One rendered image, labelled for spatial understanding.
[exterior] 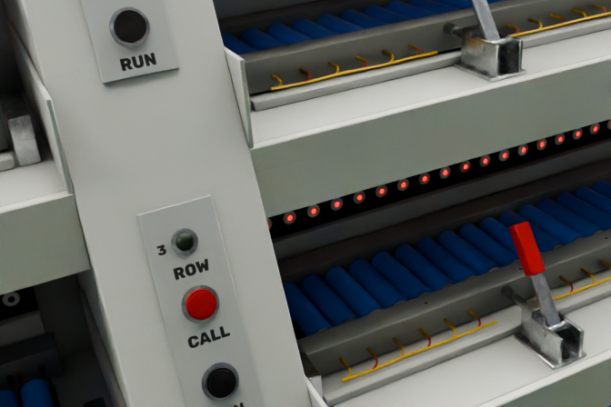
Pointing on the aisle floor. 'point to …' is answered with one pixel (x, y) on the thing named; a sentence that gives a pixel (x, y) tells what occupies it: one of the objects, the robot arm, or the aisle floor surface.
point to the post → (154, 169)
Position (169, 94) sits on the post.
